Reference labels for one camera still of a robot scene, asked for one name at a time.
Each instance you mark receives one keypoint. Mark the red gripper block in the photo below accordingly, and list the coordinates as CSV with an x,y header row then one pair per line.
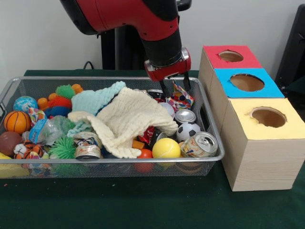
x,y
170,71

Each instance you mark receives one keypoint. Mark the colourful polka-dot cloth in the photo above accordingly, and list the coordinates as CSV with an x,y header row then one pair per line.
x,y
182,97

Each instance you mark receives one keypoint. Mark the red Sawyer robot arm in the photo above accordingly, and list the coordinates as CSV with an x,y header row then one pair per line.
x,y
133,16

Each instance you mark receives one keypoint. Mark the shallow mesh bin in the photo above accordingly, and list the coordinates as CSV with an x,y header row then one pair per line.
x,y
107,169

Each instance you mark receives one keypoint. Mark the wooden box with three holes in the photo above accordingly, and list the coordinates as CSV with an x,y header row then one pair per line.
x,y
262,162

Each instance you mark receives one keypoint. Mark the silver drink can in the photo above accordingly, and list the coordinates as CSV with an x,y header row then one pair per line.
x,y
185,116

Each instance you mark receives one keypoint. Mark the black and white soccer ball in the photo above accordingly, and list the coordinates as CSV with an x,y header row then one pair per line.
x,y
188,131

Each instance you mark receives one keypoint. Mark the cream knitted cloth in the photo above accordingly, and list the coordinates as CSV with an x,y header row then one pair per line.
x,y
128,114

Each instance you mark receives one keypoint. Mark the printed drink can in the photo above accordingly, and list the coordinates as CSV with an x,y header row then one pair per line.
x,y
200,144

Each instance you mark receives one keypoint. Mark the yellow tennis ball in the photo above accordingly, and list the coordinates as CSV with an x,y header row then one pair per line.
x,y
166,148

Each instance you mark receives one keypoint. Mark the small red ball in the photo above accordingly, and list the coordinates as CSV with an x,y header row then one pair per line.
x,y
145,153

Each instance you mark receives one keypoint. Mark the light blue knitted cloth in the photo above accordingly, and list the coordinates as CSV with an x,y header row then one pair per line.
x,y
90,101

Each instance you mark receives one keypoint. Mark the dark green tablecloth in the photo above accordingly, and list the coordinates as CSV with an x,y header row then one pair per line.
x,y
143,202
297,88

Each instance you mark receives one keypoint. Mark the black upright panel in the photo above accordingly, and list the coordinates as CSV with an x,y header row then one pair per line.
x,y
293,47

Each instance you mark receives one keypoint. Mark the blue green globe ball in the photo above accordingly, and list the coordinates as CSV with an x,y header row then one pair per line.
x,y
25,103

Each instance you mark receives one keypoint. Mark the orange mini basketball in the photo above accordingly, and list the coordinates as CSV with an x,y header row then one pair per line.
x,y
17,122

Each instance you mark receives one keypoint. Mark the brown mini football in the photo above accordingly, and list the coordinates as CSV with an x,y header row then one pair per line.
x,y
9,143

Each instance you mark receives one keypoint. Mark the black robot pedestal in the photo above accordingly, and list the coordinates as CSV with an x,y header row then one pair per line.
x,y
128,52

